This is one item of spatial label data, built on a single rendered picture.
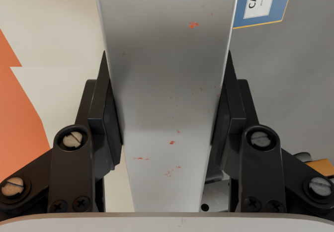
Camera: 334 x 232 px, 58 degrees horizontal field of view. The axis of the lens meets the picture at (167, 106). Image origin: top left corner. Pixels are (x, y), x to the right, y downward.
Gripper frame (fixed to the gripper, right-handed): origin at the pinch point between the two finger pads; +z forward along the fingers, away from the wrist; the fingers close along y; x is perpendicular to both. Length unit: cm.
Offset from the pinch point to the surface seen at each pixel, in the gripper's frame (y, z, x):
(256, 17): 13.8, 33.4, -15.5
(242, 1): 10.9, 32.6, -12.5
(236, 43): 42, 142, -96
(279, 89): 83, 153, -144
